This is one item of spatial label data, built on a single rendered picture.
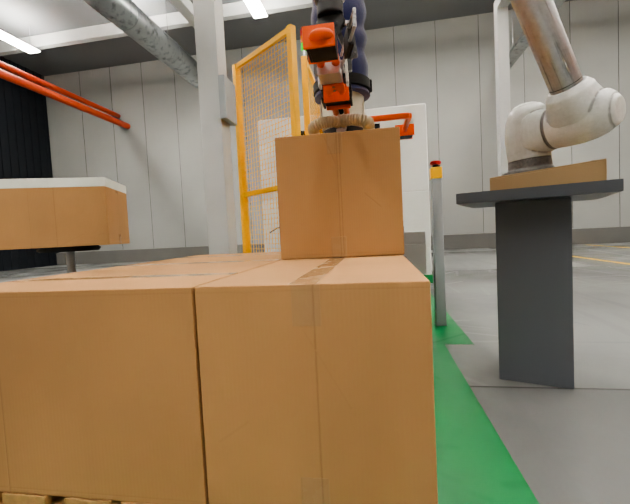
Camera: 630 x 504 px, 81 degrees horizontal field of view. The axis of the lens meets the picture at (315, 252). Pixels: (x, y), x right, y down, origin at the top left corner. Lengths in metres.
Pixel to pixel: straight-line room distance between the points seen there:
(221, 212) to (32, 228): 1.11
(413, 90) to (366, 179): 10.28
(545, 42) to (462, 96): 10.00
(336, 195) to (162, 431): 0.80
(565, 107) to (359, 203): 0.78
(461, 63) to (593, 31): 3.21
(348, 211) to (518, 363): 0.94
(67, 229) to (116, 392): 1.88
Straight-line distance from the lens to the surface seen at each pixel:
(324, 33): 0.95
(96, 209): 2.55
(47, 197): 2.66
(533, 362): 1.72
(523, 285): 1.65
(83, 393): 0.85
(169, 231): 12.56
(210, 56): 3.05
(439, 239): 2.45
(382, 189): 1.20
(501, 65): 5.24
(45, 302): 0.86
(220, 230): 2.77
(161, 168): 12.83
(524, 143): 1.69
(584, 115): 1.58
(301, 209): 1.21
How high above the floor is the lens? 0.63
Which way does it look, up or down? 3 degrees down
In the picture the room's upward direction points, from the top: 3 degrees counter-clockwise
